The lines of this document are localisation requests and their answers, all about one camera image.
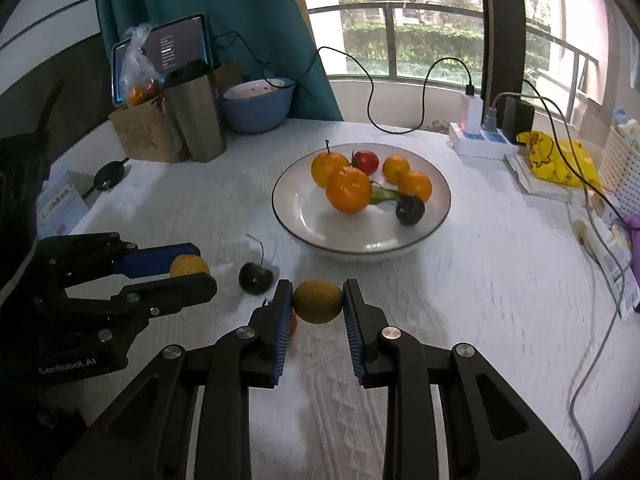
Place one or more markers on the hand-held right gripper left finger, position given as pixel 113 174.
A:
pixel 282 330

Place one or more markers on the blue and white tissue box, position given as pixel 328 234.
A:
pixel 62 205

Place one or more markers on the white perforated basket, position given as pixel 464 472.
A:
pixel 620 165

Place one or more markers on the teal curtain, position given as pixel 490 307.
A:
pixel 240 10

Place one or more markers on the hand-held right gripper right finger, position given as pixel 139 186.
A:
pixel 352 330

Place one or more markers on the yellow-green round fruit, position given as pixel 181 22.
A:
pixel 317 302
pixel 189 265

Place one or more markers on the clear plastic bag of tangerines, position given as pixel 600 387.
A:
pixel 137 92

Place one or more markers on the yellow printed plastic bag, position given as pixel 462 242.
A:
pixel 560 160

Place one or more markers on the dark plum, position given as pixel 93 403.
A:
pixel 410 210

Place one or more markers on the black power adapter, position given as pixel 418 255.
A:
pixel 515 115

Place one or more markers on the white power strip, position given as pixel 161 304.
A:
pixel 475 142

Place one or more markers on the white flat packet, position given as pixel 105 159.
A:
pixel 530 180

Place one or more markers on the blue plastic bowl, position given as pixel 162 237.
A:
pixel 255 115

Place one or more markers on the small dark cherry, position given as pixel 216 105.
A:
pixel 255 277

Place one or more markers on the white tube packet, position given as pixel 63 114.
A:
pixel 615 265

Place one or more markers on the balcony railing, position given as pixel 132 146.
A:
pixel 400 35

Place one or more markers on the brown cardboard box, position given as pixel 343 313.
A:
pixel 140 135

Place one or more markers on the small black device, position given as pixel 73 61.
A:
pixel 110 174

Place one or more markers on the red cherry tomato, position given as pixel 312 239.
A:
pixel 293 326
pixel 366 161

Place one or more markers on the orange tangerine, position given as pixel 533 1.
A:
pixel 417 185
pixel 396 167
pixel 347 190

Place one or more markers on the purple cloth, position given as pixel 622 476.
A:
pixel 635 240

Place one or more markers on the stainless steel travel mug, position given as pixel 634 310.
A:
pixel 200 115

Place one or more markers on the white charger plug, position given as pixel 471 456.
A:
pixel 471 110

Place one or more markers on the large tangerine with stem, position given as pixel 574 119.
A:
pixel 325 165

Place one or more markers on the white and pink bowl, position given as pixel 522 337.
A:
pixel 250 91

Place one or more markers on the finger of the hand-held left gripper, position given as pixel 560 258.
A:
pixel 170 295
pixel 150 262

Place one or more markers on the black window frame post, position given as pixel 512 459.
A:
pixel 500 20

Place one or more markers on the white plate with dark rim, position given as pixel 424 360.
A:
pixel 350 235

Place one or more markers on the tablet with dark screen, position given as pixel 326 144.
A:
pixel 175 45

